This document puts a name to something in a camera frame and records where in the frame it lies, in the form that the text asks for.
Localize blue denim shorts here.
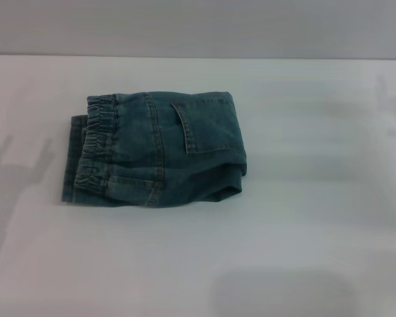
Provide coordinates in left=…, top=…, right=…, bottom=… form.
left=61, top=91, right=249, bottom=210

